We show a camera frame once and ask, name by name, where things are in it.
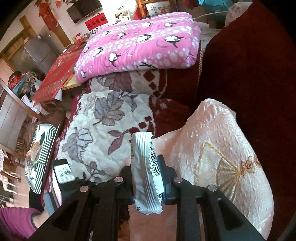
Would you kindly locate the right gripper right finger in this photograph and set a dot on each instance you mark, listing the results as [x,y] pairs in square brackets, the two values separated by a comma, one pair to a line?
[185,196]

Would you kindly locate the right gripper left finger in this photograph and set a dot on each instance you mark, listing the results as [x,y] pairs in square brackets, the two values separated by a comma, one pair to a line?
[115,194]

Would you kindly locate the white striped barcode snack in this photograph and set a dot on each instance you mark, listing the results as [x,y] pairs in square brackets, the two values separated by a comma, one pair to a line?
[148,187]

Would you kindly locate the purple sleeve forearm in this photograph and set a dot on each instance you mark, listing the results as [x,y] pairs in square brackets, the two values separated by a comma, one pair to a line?
[19,223]

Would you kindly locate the peach crinkled quilt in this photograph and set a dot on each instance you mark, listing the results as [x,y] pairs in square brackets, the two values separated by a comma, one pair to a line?
[212,149]

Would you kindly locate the white maroon floral fleece blanket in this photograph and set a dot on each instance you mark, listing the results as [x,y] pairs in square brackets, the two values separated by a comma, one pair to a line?
[96,140]

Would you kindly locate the green striped white box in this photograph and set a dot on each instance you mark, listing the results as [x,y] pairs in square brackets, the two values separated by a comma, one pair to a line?
[38,155]

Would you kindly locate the wooden chair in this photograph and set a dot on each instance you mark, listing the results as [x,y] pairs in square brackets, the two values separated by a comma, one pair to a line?
[13,114]

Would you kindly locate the red patterned tablecloth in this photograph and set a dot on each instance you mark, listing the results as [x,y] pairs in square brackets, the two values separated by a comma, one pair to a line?
[59,73]

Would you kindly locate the dark maroon cushion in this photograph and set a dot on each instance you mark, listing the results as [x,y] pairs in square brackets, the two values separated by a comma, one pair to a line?
[250,67]

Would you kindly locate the pink penguin quilt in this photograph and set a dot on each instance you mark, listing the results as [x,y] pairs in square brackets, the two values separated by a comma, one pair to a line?
[162,42]

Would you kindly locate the grey refrigerator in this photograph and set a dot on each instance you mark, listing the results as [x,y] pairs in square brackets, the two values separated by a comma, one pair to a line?
[31,55]

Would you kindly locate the framed photo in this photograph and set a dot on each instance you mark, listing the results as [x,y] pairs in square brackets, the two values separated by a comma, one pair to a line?
[122,17]

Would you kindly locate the red hanging knot decoration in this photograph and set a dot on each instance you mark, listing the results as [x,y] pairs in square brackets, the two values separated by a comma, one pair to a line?
[48,17]

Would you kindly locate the red banner on wall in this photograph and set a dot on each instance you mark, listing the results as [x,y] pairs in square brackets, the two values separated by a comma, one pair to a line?
[96,21]

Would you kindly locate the wall mounted black television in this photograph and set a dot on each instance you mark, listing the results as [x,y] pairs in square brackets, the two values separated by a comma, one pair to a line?
[83,8]

